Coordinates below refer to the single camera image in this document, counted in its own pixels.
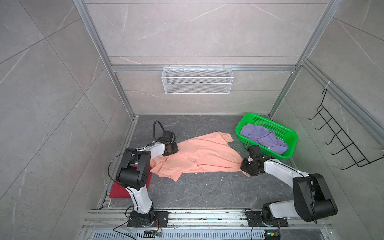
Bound salmon pink t shirt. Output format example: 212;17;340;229
151;132;243;182

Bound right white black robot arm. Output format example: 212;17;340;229
241;145;338;226

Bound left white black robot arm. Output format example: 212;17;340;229
116;142;179;227

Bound purple t shirt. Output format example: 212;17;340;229
240;124;289;155

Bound green plastic laundry basket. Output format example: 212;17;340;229
236;113;299;160

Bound folded dark red t shirt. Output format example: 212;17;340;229
109;167;153;199

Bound left black corrugated cable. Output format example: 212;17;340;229
152;120;166;143

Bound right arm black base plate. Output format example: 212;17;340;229
244;209;289;228

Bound white wire mesh shelf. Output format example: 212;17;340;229
162;67;234;95

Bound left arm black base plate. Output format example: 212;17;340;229
127;211;169;228

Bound aluminium frame profiles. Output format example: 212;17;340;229
72;0;384;145

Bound black wire hook rack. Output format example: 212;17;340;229
308;89;384;171

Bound aluminium rail base frame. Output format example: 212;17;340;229
77;209;338;240

